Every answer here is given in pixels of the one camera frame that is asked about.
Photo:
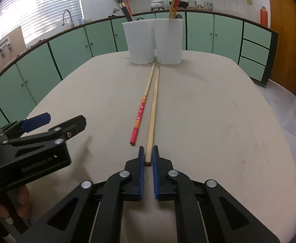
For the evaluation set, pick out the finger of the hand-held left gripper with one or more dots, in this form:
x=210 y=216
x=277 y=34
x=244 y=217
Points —
x=36 y=121
x=72 y=126

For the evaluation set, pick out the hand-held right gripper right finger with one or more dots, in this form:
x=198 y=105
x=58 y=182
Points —
x=156 y=177

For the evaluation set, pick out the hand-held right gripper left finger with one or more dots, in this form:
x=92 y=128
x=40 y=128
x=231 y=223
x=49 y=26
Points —
x=141 y=177

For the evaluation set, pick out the white plastic cup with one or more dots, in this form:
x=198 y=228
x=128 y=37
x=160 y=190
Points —
x=140 y=43
x=169 y=43

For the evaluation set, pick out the black chopstick with metal band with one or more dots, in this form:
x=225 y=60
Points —
x=127 y=11
x=124 y=11

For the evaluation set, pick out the person's left hand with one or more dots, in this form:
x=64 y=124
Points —
x=25 y=202

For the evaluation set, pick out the green kitchen base cabinets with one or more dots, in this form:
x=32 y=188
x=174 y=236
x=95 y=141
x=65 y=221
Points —
x=69 y=45

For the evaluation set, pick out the cardboard box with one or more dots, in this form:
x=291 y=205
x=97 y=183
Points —
x=13 y=38

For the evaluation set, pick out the chrome kitchen faucet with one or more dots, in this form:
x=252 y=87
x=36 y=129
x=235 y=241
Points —
x=71 y=21

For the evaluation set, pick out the small clear jars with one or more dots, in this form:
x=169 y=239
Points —
x=85 y=21

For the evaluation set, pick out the white window blinds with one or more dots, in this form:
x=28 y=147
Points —
x=36 y=5

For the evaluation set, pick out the dark round object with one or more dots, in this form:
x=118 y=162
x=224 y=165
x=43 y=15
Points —
x=179 y=16
x=139 y=19

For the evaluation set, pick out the white lidded pot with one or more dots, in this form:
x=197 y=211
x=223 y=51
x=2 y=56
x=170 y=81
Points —
x=156 y=4

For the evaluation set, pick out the black wok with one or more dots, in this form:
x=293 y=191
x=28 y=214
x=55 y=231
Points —
x=184 y=4

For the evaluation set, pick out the stack of ceramic bowls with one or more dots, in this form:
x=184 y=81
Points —
x=192 y=4

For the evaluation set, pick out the red thermos bottle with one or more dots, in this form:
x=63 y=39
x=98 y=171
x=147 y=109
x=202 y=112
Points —
x=264 y=16

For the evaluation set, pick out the wooden door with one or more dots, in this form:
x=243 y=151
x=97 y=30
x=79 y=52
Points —
x=284 y=17

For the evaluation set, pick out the wall socket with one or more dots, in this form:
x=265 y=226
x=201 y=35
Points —
x=249 y=2

